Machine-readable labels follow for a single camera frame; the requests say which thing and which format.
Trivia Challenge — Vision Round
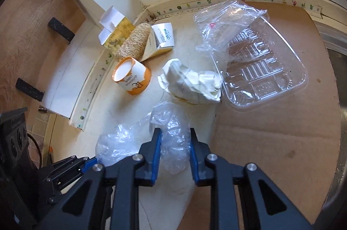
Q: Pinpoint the small white yellow box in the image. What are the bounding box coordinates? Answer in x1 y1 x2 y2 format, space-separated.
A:
139 22 174 61

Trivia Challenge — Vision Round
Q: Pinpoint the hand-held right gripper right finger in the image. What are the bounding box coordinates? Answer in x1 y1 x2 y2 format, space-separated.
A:
190 127 315 230

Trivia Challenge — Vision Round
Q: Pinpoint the clear plastic tray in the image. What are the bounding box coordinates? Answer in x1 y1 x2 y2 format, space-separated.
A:
211 15 309 114

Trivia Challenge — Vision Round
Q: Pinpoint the brown cardboard sheet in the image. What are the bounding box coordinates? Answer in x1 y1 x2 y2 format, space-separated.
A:
176 0 342 230

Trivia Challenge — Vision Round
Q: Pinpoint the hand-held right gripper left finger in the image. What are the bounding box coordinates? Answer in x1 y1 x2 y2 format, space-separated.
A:
35 128 163 230

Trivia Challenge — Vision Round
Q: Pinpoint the clear plastic wrap bag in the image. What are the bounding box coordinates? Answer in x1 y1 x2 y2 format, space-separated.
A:
193 0 269 53

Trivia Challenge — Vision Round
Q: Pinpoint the steel sink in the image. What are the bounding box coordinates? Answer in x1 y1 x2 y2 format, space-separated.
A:
312 21 347 225

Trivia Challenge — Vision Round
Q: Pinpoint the whitish translucent plastic bag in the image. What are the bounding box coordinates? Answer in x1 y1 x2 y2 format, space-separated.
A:
95 112 156 167

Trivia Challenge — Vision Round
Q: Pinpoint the orange paper cup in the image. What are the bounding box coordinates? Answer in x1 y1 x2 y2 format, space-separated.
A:
112 56 151 95

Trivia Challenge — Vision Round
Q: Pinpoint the black cable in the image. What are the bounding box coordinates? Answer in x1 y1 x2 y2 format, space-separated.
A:
27 135 44 168

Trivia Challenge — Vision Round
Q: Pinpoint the crumpled white paper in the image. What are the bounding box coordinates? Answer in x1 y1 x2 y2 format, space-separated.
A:
158 58 223 105

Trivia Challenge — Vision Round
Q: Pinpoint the loofah sponge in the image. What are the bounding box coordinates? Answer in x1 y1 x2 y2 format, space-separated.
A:
115 24 151 62

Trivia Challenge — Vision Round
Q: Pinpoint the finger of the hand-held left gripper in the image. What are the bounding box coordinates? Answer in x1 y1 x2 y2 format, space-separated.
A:
41 155 90 179
46 158 100 205

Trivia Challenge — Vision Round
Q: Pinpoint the wooden cutting board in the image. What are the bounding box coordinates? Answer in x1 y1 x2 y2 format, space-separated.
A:
0 0 87 116

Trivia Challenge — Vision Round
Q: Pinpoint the yellow honeycomb print box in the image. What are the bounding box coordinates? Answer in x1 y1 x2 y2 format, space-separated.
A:
98 5 135 53

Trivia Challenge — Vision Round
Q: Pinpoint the black board holder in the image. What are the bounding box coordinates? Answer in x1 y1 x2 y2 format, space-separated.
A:
48 17 75 42
15 78 44 101

